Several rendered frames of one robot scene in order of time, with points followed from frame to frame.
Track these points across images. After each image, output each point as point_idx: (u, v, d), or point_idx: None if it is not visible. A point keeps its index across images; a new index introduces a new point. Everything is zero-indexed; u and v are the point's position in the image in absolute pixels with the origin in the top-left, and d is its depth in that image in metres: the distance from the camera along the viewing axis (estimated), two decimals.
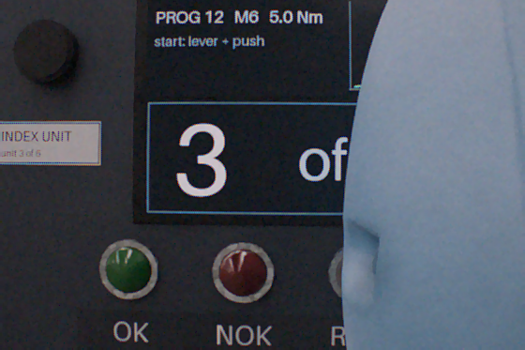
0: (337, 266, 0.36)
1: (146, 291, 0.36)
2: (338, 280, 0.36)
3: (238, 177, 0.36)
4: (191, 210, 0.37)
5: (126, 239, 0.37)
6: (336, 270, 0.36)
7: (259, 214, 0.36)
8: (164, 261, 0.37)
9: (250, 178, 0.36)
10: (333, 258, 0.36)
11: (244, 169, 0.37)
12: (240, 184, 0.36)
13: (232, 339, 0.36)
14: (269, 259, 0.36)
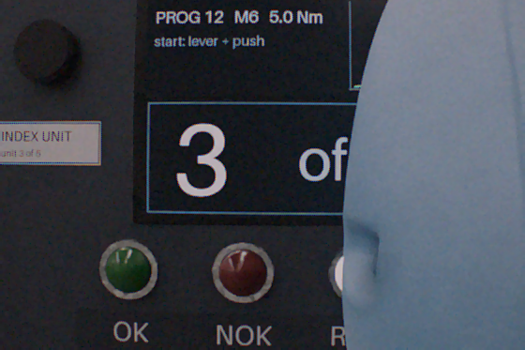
0: (337, 266, 0.36)
1: (146, 291, 0.36)
2: (338, 280, 0.36)
3: (238, 177, 0.36)
4: (191, 210, 0.37)
5: (126, 239, 0.37)
6: (336, 270, 0.36)
7: (259, 214, 0.36)
8: (164, 261, 0.37)
9: (250, 178, 0.36)
10: (333, 258, 0.36)
11: (244, 169, 0.37)
12: (240, 184, 0.36)
13: (232, 339, 0.36)
14: (269, 259, 0.36)
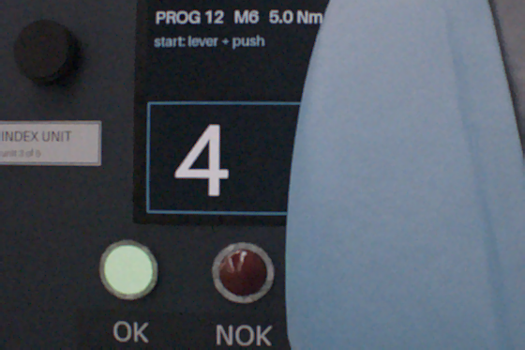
0: None
1: (146, 291, 0.36)
2: None
3: (238, 177, 0.36)
4: (191, 210, 0.37)
5: (126, 239, 0.37)
6: None
7: (259, 214, 0.36)
8: (164, 261, 0.37)
9: (250, 178, 0.36)
10: None
11: (244, 169, 0.37)
12: (240, 184, 0.36)
13: (232, 339, 0.36)
14: (269, 259, 0.36)
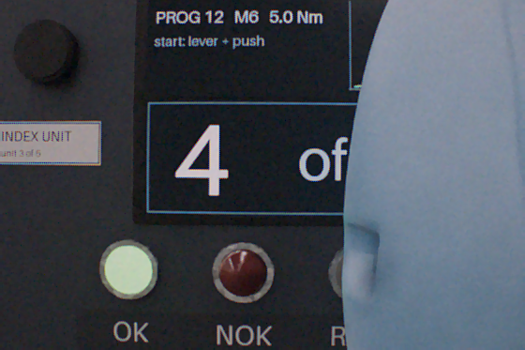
0: (337, 266, 0.36)
1: (146, 291, 0.36)
2: (338, 280, 0.36)
3: (238, 177, 0.36)
4: (191, 210, 0.37)
5: (126, 239, 0.37)
6: (336, 270, 0.36)
7: (259, 214, 0.36)
8: (164, 261, 0.37)
9: (250, 178, 0.36)
10: (333, 258, 0.36)
11: (244, 169, 0.37)
12: (240, 184, 0.36)
13: (232, 339, 0.36)
14: (269, 259, 0.36)
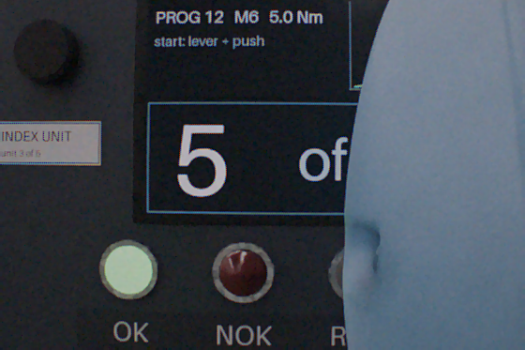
0: (337, 266, 0.36)
1: (146, 291, 0.36)
2: (338, 280, 0.36)
3: (238, 177, 0.36)
4: (191, 210, 0.37)
5: (126, 239, 0.37)
6: (336, 270, 0.36)
7: (259, 214, 0.36)
8: (164, 261, 0.37)
9: (250, 178, 0.36)
10: (333, 258, 0.36)
11: (244, 169, 0.37)
12: (240, 184, 0.36)
13: (232, 339, 0.36)
14: (269, 259, 0.36)
